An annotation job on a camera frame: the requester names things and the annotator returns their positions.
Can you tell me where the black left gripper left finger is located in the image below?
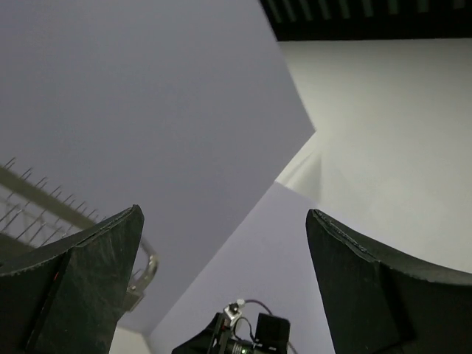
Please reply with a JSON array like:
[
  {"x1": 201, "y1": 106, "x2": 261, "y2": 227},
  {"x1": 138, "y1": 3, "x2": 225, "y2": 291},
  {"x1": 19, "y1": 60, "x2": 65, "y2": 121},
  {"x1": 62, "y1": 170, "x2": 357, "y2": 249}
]
[{"x1": 1, "y1": 205, "x2": 144, "y2": 353}]

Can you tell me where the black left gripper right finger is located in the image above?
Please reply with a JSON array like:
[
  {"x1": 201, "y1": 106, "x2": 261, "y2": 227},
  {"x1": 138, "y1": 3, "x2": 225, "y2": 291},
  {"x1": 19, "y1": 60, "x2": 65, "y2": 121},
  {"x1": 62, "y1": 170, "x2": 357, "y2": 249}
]
[{"x1": 305, "y1": 209, "x2": 471, "y2": 353}]

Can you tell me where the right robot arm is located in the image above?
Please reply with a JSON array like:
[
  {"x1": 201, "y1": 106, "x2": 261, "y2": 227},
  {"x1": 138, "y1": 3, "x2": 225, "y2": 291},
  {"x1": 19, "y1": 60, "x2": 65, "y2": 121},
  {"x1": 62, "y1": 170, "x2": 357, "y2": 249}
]
[{"x1": 171, "y1": 313, "x2": 291, "y2": 354}]

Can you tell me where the stainless steel dish rack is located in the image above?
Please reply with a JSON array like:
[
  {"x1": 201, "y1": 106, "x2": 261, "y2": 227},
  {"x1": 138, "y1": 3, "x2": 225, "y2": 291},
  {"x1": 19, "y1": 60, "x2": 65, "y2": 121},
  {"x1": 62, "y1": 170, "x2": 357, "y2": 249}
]
[{"x1": 1, "y1": 163, "x2": 158, "y2": 316}]

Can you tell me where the black ceiling vent grille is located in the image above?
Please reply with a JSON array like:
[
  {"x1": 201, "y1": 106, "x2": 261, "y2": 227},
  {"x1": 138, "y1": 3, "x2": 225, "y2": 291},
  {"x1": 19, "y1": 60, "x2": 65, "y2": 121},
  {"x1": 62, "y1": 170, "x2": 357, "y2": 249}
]
[{"x1": 260, "y1": 0, "x2": 471, "y2": 41}]

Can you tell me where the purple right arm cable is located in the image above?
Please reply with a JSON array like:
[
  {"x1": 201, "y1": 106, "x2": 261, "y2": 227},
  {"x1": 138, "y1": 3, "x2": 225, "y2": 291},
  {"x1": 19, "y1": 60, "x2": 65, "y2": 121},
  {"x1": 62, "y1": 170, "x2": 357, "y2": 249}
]
[{"x1": 243, "y1": 299, "x2": 274, "y2": 316}]

